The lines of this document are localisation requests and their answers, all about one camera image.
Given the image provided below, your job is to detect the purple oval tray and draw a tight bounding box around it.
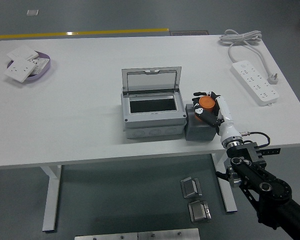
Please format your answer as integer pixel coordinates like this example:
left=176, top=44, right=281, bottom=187
left=6, top=51, right=52, bottom=82

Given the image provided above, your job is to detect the black table control panel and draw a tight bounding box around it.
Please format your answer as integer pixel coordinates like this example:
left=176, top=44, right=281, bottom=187
left=261, top=148, right=281, bottom=156

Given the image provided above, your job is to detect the yellow floor tape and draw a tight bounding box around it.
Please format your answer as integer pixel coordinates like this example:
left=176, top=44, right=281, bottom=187
left=0, top=27, right=170, bottom=40

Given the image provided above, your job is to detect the white table leg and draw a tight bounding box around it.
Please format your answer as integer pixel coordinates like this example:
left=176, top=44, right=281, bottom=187
left=39, top=164, right=63, bottom=233
left=211, top=152, right=238, bottom=214

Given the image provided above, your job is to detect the grey cube with round hole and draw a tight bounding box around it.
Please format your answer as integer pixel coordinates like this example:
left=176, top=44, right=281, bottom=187
left=185, top=102, right=219, bottom=142

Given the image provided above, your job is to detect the white power strip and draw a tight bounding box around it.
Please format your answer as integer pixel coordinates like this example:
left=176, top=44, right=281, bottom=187
left=230, top=59, right=280, bottom=107

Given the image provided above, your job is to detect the plain white switch panel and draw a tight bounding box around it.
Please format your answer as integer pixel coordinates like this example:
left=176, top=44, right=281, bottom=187
left=6, top=44, right=40, bottom=62

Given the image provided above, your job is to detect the large white socket panel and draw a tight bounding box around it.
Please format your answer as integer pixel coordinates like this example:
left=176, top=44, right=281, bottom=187
left=3, top=56, right=38, bottom=83

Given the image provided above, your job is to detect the orange cylinder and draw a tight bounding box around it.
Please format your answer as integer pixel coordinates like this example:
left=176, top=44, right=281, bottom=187
left=198, top=95, right=217, bottom=114

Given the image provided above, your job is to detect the white power cord with plug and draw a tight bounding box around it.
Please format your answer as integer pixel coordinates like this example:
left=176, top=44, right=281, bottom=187
left=219, top=29, right=280, bottom=85

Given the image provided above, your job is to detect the open metal block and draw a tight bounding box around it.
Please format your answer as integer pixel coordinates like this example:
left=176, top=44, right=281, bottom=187
left=180, top=176, right=203, bottom=199

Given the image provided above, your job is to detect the grey electrical box clear lid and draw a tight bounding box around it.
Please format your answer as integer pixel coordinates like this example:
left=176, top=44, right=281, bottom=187
left=120, top=66, right=188, bottom=140

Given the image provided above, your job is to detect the small printed socket panel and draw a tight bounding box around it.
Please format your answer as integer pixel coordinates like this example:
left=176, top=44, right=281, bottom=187
left=29, top=56, right=50, bottom=75

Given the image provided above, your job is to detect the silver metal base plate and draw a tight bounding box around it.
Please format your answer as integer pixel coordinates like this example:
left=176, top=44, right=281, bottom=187
left=74, top=227, right=201, bottom=240

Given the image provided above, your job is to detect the closed metal block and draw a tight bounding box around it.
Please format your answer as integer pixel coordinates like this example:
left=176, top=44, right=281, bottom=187
left=187, top=200, right=213, bottom=223

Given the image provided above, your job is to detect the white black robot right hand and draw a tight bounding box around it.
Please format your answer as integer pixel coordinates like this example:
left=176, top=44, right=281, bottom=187
left=191, top=90, right=240, bottom=145

